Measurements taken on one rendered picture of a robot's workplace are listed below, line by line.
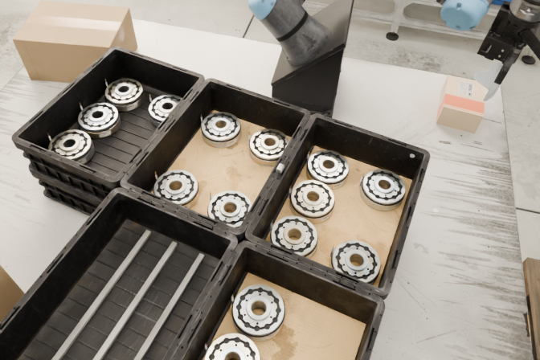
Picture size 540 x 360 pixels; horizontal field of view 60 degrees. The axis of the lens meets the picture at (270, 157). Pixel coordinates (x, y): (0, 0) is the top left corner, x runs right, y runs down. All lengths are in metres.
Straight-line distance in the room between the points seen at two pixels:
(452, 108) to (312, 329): 0.84
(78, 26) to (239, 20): 1.67
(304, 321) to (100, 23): 1.12
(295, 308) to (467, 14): 0.65
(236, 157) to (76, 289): 0.47
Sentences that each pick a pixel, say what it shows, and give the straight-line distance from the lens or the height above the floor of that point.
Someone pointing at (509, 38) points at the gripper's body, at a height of 1.15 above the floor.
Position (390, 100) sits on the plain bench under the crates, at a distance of 1.61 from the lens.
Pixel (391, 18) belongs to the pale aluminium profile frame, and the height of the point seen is 0.14.
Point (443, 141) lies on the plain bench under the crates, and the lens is 1.54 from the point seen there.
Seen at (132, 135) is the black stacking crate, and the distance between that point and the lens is 1.29.
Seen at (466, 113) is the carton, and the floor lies 0.77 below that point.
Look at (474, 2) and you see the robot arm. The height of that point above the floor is 1.29.
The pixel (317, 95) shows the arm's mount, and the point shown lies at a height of 0.78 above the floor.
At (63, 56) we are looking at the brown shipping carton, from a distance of 1.63.
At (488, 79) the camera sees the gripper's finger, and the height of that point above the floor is 1.06.
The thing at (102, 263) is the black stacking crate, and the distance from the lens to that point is 1.08.
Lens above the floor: 1.75
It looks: 50 degrees down
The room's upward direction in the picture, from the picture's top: 3 degrees clockwise
